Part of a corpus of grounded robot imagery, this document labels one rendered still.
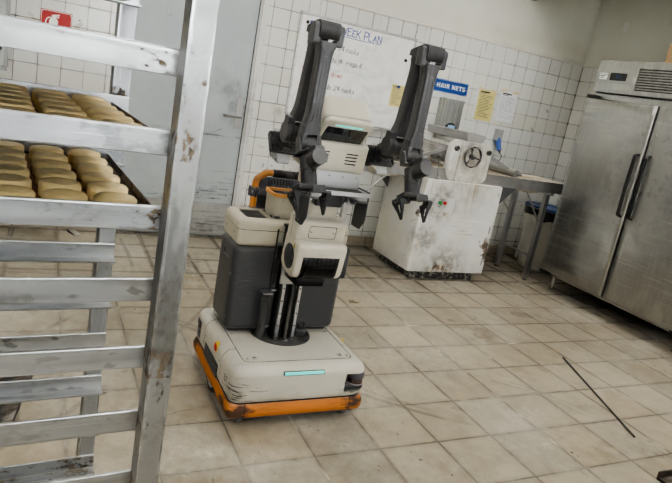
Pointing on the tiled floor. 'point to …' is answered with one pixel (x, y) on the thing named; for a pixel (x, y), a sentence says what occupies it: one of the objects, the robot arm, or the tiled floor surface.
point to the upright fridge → (620, 195)
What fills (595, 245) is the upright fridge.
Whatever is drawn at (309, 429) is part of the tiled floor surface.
